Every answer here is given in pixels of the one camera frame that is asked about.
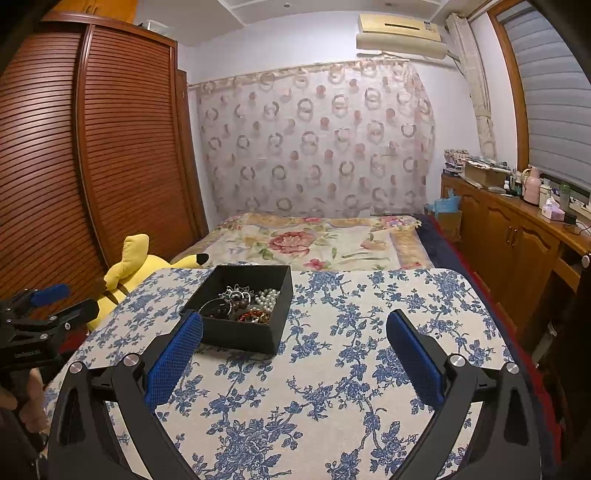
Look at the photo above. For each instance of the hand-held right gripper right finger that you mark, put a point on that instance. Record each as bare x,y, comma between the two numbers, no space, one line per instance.
415,360

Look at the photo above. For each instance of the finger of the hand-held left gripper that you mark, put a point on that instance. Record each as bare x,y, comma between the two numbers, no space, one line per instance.
78,311
51,293

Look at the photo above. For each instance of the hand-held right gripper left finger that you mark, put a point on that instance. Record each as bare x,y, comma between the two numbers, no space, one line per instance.
173,364

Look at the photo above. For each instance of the black jewelry box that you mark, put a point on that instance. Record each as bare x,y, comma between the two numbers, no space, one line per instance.
240,339

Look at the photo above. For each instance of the silver bangle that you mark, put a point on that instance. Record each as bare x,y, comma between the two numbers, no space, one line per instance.
212,303

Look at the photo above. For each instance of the silver hair comb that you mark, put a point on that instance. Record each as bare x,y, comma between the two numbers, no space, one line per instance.
238,291

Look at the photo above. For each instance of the person's left forearm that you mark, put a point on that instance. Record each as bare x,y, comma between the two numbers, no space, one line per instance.
16,450

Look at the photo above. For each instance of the person's left hand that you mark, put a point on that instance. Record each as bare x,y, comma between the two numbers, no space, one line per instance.
37,397

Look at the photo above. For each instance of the yellow plush toy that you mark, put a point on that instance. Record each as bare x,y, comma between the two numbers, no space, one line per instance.
138,272

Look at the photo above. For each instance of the blue floral tablecloth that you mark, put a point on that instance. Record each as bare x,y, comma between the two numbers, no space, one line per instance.
323,350

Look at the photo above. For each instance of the wooden cabinet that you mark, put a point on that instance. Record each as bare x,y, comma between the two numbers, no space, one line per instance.
508,240

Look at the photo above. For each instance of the blue plastic bag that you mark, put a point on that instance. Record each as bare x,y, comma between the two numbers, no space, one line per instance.
445,207

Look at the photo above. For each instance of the floral bed blanket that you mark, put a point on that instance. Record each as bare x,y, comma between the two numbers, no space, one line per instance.
286,242

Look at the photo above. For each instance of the brown slatted wardrobe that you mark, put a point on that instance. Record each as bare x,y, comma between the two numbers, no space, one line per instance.
115,138

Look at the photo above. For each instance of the cardboard box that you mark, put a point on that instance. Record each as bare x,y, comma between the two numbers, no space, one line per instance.
485,174

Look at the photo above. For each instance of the cluster of small bottles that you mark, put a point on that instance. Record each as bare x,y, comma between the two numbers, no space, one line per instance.
512,183

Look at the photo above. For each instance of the pink tissue box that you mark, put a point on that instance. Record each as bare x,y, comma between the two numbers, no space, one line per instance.
553,211

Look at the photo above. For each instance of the patterned fabric stack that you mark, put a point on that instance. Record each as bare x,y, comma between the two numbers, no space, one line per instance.
455,159

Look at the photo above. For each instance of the pink thermos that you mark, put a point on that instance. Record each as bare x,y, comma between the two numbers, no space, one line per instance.
532,187

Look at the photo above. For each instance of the green bottle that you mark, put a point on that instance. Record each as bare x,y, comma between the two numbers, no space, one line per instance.
564,194

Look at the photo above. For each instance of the circle patterned curtain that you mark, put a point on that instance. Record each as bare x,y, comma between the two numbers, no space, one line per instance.
323,138

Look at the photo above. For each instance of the beige lace curtain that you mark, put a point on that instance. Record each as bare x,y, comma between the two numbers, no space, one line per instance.
475,92

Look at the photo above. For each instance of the beige air conditioner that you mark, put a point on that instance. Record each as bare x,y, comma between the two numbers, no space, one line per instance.
401,34

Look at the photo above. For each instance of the wooden window frame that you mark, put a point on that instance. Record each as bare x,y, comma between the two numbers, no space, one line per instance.
512,92

